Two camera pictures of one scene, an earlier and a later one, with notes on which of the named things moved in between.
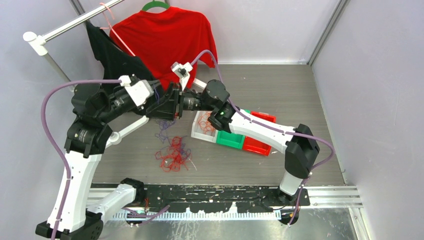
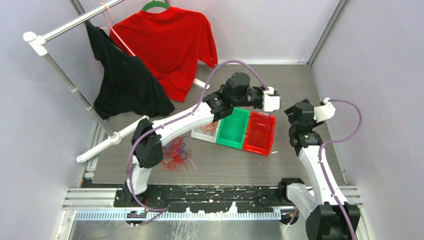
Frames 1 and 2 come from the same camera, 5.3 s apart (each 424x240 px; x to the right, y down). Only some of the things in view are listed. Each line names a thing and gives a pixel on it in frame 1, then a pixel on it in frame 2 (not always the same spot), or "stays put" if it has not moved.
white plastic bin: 202,129 stays put
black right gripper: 181,98 -> 289,111
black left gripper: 140,107 -> 261,90
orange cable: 205,124 stays put
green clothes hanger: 154,4 stays put
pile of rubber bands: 174,155 stays put
